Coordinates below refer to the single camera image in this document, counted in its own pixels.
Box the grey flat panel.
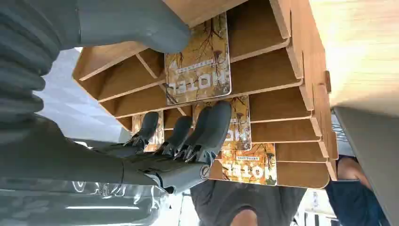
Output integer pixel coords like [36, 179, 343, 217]
[333, 106, 399, 226]

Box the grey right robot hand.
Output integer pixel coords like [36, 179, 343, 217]
[0, 0, 233, 194]

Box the person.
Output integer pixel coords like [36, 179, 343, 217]
[325, 155, 391, 226]
[190, 179, 308, 226]

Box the clear glossy plastic cover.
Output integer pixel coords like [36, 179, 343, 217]
[0, 178, 171, 226]

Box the wooden card box with dividers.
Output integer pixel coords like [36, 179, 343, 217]
[72, 0, 339, 190]

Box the orange hotel print card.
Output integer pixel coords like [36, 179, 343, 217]
[192, 96, 252, 152]
[164, 12, 232, 106]
[217, 143, 278, 186]
[132, 111, 165, 153]

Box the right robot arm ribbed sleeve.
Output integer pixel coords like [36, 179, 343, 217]
[0, 0, 79, 145]

